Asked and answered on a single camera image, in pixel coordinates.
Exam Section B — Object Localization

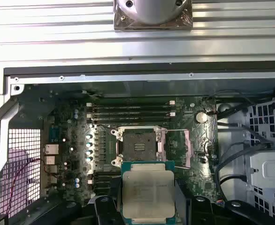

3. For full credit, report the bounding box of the silver metal disk cage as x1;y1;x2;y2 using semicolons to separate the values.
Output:
243;98;275;225

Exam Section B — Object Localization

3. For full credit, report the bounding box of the silver topped CPU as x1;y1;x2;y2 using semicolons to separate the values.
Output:
120;161;176;225

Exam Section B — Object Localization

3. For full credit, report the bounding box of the CPU socket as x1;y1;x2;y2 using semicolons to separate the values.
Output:
111;126;168;169

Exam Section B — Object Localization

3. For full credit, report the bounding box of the green motherboard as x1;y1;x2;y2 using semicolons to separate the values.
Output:
40;96;219;211

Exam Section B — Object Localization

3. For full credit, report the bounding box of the black RAM slot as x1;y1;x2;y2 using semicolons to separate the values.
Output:
94;187;115;195
90;110;171;114
94;171;122;177
94;182;121;188
90;120;170;125
90;115;171;120
94;176;122;182
90;105;171;109

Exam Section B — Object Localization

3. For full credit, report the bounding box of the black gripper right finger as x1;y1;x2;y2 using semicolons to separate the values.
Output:
175;184;275;225

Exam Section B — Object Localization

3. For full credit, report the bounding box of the red black twisted wire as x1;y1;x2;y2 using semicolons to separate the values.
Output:
5;157;59;213

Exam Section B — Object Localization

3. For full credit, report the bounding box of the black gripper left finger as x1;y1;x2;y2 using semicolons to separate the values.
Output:
57;177;123;225

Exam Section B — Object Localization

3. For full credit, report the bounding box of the round coin battery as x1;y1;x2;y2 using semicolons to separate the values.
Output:
195;112;207;124

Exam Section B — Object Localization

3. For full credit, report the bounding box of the black and silver PC case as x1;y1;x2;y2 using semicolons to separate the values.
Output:
0;62;275;225

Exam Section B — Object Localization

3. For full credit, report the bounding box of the black cable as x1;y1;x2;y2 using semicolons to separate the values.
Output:
218;174;247;206

